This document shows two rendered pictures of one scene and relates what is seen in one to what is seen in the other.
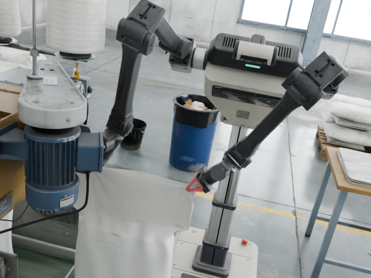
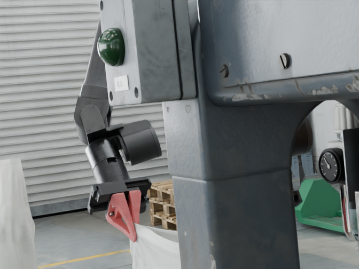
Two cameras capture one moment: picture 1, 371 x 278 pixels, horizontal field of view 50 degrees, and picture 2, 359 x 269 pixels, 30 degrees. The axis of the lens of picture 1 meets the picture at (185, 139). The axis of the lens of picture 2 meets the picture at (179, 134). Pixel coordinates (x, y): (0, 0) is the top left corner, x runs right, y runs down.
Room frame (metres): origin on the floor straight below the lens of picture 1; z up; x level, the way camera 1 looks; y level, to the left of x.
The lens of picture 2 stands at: (1.81, 0.91, 1.24)
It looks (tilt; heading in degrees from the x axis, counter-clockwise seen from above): 3 degrees down; 237
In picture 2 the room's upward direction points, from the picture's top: 6 degrees counter-clockwise
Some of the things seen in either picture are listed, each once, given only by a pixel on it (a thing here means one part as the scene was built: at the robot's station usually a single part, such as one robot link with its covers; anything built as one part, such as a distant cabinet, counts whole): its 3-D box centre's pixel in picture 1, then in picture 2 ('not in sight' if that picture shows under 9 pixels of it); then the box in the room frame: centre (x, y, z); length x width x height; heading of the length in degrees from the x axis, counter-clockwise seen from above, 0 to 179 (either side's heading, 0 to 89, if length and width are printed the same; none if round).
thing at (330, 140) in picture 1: (343, 135); not in sight; (4.55, -1.88, 0.20); 0.66 x 0.42 x 0.13; 168
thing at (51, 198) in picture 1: (52, 166); not in sight; (1.01, 0.37, 1.21); 0.15 x 0.15 x 0.25
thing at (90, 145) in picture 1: (89, 155); not in sight; (1.04, 0.27, 1.25); 0.10 x 0.08 x 0.12; 17
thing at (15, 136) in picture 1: (18, 144); not in sight; (0.99, 0.46, 1.27); 0.12 x 0.09 x 0.09; 172
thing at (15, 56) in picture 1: (15, 57); not in sight; (4.51, 2.10, 0.56); 0.67 x 0.43 x 0.15; 82
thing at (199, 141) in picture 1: (192, 133); not in sight; (3.60, -0.07, 0.32); 0.51 x 0.48 x 0.65; 172
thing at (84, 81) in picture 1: (80, 87); (145, 45); (1.55, 0.46, 1.28); 0.08 x 0.05 x 0.09; 82
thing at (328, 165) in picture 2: not in sight; (334, 165); (1.31, 0.41, 1.16); 0.04 x 0.02 x 0.04; 82
